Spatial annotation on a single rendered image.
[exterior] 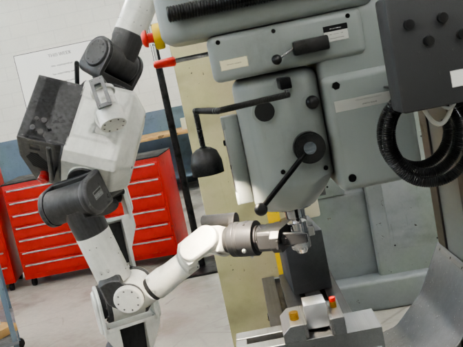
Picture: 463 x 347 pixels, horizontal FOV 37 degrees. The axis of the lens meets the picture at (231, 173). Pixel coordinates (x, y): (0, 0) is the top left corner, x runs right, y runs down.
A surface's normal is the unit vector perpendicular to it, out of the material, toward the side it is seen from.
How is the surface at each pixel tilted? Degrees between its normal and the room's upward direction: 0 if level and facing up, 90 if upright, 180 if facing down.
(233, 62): 90
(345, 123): 90
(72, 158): 95
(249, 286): 90
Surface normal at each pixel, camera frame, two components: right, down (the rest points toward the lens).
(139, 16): 0.43, 0.13
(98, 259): -0.04, 0.29
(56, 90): 0.18, -0.44
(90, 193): 0.90, -0.28
